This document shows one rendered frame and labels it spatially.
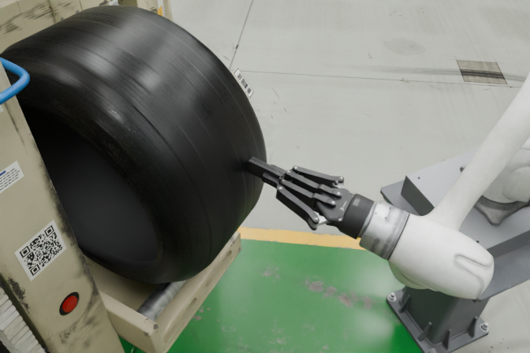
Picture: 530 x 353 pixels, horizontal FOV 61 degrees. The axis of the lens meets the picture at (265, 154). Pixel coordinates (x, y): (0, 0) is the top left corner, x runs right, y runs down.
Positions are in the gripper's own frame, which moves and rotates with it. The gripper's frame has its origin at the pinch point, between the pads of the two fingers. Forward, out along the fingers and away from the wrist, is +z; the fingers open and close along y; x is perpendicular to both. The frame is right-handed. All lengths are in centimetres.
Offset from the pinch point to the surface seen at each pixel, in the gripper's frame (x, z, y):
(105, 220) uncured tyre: 36, 38, 7
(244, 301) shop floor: 127, 14, -38
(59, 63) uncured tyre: -17.6, 32.2, 14.3
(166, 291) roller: 34.0, 12.5, 15.3
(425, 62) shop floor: 124, -4, -291
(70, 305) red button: 20.7, 20.6, 32.2
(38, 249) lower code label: 4.3, 23.3, 32.5
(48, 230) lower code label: 2.5, 23.6, 29.8
